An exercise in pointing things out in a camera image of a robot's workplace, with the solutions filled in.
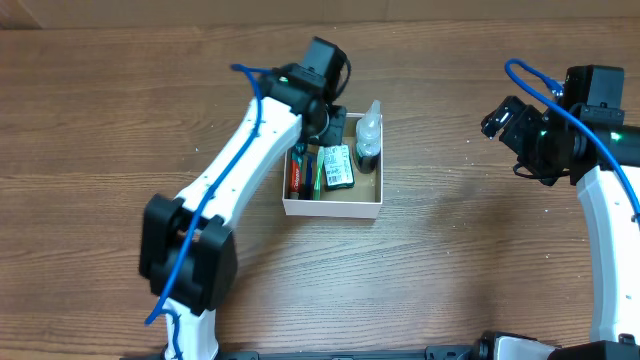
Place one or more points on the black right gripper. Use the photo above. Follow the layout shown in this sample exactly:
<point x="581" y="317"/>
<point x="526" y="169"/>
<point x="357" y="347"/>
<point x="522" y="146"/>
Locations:
<point x="505" y="120"/>

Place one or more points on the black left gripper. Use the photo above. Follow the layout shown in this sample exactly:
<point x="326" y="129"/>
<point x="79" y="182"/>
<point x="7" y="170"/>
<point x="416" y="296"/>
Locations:
<point x="335" y="125"/>

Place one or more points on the green toothbrush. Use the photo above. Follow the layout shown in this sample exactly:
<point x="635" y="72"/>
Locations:
<point x="317" y="186"/>

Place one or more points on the clear spray bottle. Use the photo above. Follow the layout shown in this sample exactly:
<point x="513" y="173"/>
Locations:
<point x="368" y="143"/>

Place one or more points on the white green soap packet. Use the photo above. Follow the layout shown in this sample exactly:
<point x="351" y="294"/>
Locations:
<point x="338" y="167"/>

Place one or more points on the teal toothpaste tube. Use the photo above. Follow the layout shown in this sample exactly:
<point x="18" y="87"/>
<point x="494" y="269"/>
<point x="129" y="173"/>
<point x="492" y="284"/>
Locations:
<point x="296" y="164"/>

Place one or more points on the blue disposable razor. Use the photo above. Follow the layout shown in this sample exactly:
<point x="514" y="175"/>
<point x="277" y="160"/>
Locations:
<point x="309" y="177"/>

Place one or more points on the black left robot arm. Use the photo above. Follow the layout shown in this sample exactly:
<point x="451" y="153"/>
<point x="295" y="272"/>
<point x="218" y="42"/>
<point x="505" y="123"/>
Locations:
<point x="188" y="252"/>

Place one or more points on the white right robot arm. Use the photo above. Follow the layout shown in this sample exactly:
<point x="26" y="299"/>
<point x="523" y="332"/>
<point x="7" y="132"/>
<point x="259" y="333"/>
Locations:
<point x="548" y="148"/>

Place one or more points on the white cardboard box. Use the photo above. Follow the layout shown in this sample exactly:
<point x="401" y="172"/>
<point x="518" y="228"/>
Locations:
<point x="364" y="200"/>

